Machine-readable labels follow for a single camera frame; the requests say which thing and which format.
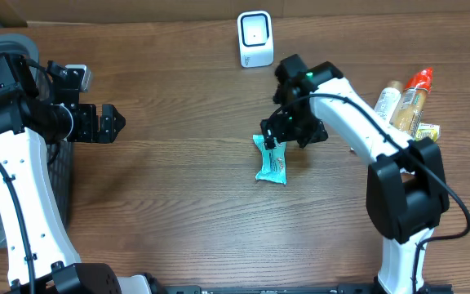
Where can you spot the teal snack packet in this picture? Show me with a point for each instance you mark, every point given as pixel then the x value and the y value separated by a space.
pixel 273 167

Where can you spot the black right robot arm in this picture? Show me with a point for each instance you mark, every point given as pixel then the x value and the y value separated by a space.
pixel 405 197

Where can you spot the green tea packet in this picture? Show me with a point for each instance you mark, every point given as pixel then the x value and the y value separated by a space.
pixel 431 131

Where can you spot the orange spaghetti packet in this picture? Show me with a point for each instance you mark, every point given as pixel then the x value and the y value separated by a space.
pixel 409 111

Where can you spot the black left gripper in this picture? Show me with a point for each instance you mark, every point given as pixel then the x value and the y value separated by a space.
pixel 86 122

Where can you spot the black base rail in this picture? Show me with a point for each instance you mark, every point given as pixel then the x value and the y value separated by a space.
pixel 344 288

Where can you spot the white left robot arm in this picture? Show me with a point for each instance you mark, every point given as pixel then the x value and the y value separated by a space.
pixel 41 257

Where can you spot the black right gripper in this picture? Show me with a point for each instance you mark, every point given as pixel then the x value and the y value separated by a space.
pixel 285 128

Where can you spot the white barcode scanner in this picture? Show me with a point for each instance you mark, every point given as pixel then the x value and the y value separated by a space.
pixel 255 39

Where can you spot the white tube with gold cap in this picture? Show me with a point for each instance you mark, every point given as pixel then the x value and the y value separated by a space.
pixel 388 100

